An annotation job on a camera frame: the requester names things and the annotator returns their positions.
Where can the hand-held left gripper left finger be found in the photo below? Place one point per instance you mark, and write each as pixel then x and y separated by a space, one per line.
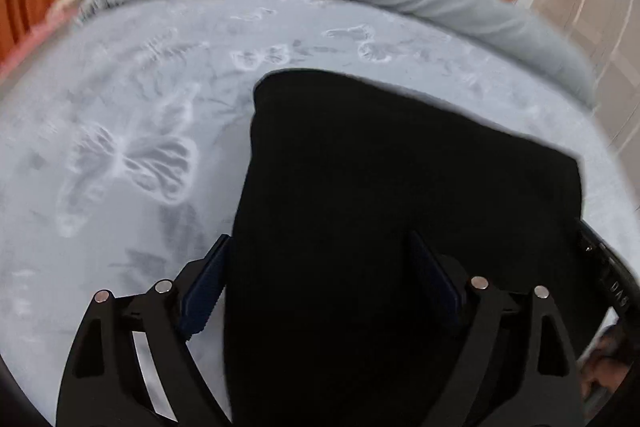
pixel 205 284

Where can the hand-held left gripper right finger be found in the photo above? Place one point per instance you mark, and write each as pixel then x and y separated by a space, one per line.
pixel 442 287

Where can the black pants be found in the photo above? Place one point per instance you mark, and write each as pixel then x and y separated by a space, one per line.
pixel 375 187

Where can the person's right hand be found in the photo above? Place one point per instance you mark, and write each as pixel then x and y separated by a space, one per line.
pixel 602 364

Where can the grey butterfly print blanket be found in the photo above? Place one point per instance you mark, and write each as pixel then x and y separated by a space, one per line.
pixel 125 107

